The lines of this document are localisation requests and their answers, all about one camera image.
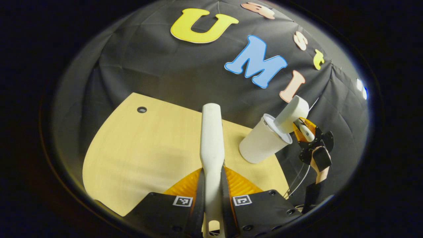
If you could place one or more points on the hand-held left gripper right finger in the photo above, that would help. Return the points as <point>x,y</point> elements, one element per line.
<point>225,201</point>

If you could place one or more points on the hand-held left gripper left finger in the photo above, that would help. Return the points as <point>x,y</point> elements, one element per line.
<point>200,198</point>

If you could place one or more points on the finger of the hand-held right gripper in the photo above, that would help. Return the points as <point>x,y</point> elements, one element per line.
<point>327,140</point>
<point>299,137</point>

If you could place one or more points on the white dustpan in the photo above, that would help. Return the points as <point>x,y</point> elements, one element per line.
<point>290,112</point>

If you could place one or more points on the white ribbed garbage bin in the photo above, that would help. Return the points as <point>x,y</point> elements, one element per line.
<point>261,145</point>

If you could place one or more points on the small white broom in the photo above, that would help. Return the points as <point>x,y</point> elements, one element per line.
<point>211,138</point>

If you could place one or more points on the wooden desktop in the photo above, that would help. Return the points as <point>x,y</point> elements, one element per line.
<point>148,148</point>

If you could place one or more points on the black backdrop cloth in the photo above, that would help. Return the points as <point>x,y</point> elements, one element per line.
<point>148,66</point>

